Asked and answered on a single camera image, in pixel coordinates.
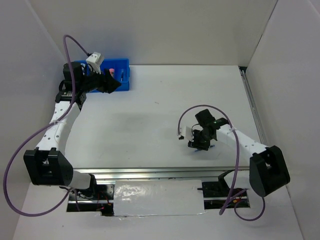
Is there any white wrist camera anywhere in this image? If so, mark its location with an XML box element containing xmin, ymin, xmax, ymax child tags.
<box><xmin>85</xmin><ymin>52</ymin><xmax>104</xmax><ymax>74</ymax></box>
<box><xmin>178</xmin><ymin>126</ymin><xmax>194</xmax><ymax>142</ymax></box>

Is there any aluminium rail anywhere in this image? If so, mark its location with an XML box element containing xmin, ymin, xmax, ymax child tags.
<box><xmin>238</xmin><ymin>66</ymin><xmax>280</xmax><ymax>177</ymax></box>
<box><xmin>76</xmin><ymin>166</ymin><xmax>234</xmax><ymax>183</ymax></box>

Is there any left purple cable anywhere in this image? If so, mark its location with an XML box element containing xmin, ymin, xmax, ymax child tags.
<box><xmin>2</xmin><ymin>34</ymin><xmax>92</xmax><ymax>217</ymax></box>

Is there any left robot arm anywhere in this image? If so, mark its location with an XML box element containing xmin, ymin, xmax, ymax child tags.
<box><xmin>23</xmin><ymin>61</ymin><xmax>122</xmax><ymax>200</ymax></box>

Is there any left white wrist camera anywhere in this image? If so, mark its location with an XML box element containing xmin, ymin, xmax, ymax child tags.
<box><xmin>85</xmin><ymin>52</ymin><xmax>104</xmax><ymax>74</ymax></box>

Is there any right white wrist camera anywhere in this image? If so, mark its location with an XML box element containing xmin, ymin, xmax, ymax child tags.
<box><xmin>178</xmin><ymin>126</ymin><xmax>194</xmax><ymax>142</ymax></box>

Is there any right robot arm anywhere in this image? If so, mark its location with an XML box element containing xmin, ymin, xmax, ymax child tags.
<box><xmin>182</xmin><ymin>109</ymin><xmax>291</xmax><ymax>197</ymax></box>

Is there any dark blue gel pen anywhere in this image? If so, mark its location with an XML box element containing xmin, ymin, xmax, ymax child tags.
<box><xmin>194</xmin><ymin>144</ymin><xmax>215</xmax><ymax>153</ymax></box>

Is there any silver foil cover sheet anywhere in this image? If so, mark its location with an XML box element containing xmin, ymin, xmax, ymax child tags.
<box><xmin>113</xmin><ymin>179</ymin><xmax>206</xmax><ymax>217</ymax></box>

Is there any blue compartment tray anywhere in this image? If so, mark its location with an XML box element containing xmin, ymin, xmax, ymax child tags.
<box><xmin>74</xmin><ymin>58</ymin><xmax>131</xmax><ymax>93</ymax></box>

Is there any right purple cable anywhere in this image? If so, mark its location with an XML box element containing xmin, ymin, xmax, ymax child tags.
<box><xmin>176</xmin><ymin>104</ymin><xmax>266</xmax><ymax>222</ymax></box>

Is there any purple cable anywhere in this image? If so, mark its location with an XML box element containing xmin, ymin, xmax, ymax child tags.
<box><xmin>2</xmin><ymin>34</ymin><xmax>92</xmax><ymax>217</ymax></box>
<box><xmin>176</xmin><ymin>104</ymin><xmax>266</xmax><ymax>222</ymax></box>

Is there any aluminium front rail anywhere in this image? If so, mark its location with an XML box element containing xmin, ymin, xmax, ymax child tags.
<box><xmin>76</xmin><ymin>166</ymin><xmax>234</xmax><ymax>183</ymax></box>

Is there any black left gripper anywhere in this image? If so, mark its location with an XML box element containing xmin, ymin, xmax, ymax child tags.
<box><xmin>79</xmin><ymin>64</ymin><xmax>122</xmax><ymax>94</ymax></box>

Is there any pink capped marker tube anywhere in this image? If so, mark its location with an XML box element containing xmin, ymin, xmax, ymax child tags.
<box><xmin>109</xmin><ymin>68</ymin><xmax>115</xmax><ymax>78</ymax></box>

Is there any aluminium right rail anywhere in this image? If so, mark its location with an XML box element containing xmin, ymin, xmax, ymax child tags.
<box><xmin>238</xmin><ymin>66</ymin><xmax>280</xmax><ymax>177</ymax></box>

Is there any black gel pen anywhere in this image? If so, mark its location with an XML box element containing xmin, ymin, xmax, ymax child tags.
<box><xmin>120</xmin><ymin>69</ymin><xmax>125</xmax><ymax>82</ymax></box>

